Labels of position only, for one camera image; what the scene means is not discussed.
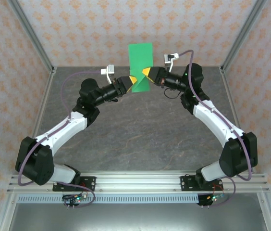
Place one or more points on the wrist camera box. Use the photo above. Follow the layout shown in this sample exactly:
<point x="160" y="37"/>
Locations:
<point x="111" y="69"/>
<point x="168" y="58"/>

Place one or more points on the small circuit board with LEDs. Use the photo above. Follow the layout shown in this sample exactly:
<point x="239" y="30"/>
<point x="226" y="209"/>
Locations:
<point x="77" y="198"/>
<point x="214" y="197"/>

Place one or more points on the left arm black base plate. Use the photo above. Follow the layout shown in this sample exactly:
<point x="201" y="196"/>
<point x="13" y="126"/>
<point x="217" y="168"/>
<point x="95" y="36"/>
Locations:
<point x="87" y="184"/>

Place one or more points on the aluminium frame leg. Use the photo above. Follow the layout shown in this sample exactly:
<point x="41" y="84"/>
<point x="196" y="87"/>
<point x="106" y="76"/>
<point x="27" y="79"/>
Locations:
<point x="268" y="214"/>
<point x="4" y="214"/>

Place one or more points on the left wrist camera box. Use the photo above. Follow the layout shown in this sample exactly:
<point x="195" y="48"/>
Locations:
<point x="111" y="69"/>

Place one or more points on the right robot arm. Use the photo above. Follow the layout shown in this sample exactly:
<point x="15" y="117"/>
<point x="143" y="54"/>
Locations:
<point x="236" y="158"/>

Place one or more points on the aluminium table side rail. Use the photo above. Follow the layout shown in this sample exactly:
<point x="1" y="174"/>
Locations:
<point x="229" y="96"/>
<point x="46" y="96"/>

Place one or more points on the shiny metal sheet panel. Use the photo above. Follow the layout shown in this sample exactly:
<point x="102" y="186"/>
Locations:
<point x="138" y="219"/>

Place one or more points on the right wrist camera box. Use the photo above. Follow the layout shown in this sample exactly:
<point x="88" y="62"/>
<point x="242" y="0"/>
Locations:
<point x="168" y="58"/>

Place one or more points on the aluminium mounting rail beam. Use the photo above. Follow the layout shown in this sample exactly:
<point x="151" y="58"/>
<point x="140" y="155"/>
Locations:
<point x="138" y="183"/>

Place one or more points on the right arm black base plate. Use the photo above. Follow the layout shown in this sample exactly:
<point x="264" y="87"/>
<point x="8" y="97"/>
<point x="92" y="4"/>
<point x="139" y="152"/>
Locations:
<point x="188" y="183"/>

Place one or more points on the aluminium frame post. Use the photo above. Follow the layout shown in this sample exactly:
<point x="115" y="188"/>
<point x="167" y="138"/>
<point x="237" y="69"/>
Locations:
<point x="242" y="38"/>
<point x="33" y="38"/>

